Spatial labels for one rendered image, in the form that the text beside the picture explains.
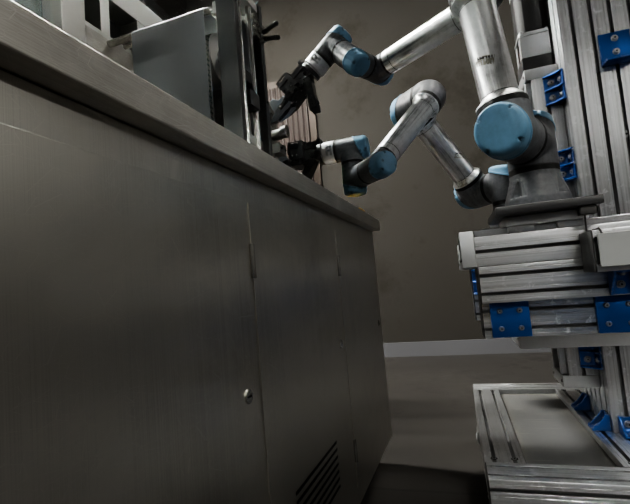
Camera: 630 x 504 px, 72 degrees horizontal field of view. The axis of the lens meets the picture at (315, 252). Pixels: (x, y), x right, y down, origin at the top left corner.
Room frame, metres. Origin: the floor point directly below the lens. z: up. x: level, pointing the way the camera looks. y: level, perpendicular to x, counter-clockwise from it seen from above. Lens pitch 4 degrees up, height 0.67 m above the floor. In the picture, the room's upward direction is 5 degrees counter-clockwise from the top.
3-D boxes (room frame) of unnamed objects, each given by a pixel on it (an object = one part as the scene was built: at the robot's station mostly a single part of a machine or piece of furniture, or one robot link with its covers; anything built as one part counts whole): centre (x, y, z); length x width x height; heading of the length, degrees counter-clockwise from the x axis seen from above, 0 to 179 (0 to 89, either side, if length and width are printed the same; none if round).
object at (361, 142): (1.39, -0.15, 1.11); 0.11 x 0.08 x 0.09; 71
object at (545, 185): (1.07, -0.57, 0.87); 0.15 x 0.15 x 0.10
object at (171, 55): (1.16, 0.39, 1.17); 0.34 x 0.05 x 0.54; 71
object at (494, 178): (1.55, -0.71, 0.98); 0.13 x 0.12 x 0.14; 28
